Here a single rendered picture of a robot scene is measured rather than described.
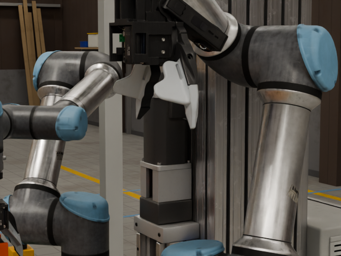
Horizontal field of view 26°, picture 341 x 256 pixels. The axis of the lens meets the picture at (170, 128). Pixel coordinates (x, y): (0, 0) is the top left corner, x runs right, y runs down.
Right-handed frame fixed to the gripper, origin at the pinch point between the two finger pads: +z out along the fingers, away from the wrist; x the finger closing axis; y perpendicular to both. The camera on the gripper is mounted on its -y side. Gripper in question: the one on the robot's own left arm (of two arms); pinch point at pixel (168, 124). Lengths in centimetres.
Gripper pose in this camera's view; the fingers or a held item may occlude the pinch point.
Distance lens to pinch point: 100.8
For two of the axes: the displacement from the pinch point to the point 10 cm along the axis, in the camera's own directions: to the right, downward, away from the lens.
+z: 0.0, 9.9, 1.1
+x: 5.0, 1.0, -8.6
